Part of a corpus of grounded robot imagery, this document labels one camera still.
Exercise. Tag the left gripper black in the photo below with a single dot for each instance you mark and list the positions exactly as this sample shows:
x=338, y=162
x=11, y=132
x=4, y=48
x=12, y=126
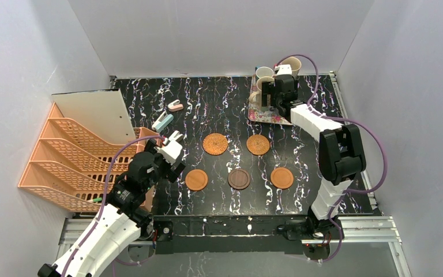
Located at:
x=175, y=168

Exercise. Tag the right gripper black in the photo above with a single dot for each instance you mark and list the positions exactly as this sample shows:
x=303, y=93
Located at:
x=269, y=97

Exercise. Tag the light wooden coaster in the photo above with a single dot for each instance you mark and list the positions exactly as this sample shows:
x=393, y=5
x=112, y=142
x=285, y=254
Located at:
x=282, y=178
x=196, y=180

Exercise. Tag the floral tray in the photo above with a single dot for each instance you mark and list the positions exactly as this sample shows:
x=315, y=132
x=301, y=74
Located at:
x=270, y=116

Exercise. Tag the woven rattan coaster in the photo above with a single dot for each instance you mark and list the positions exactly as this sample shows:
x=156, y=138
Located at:
x=215, y=144
x=258, y=144

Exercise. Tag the dark walnut wooden coaster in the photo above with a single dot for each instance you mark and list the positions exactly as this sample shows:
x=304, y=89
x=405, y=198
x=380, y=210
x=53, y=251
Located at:
x=238, y=179

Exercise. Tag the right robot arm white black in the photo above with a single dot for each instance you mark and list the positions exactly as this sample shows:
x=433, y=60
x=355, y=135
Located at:
x=340, y=151

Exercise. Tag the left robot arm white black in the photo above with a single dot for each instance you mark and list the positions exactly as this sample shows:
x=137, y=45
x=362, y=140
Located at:
x=120, y=219

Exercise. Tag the blue mug white inside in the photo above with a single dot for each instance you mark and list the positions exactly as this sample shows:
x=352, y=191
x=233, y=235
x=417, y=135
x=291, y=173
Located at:
x=263, y=71

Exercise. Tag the tall beige mug rear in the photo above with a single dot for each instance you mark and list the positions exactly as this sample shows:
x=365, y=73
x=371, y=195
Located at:
x=294, y=63

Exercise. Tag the orange desk organizer tray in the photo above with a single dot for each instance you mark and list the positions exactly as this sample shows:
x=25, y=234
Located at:
x=143, y=166

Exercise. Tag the blue white stapler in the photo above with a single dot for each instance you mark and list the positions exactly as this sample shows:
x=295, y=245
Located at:
x=162, y=121

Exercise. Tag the pink mini stapler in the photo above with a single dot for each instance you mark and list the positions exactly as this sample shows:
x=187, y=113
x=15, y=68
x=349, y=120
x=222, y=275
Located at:
x=175, y=106

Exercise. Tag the white folder board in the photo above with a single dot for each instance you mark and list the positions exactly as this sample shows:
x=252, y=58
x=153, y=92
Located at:
x=103, y=112

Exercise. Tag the orange mesh file rack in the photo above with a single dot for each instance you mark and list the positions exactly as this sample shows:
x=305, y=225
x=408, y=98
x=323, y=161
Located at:
x=68, y=165

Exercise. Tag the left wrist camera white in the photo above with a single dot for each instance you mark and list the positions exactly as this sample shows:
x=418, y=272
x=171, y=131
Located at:
x=170, y=150

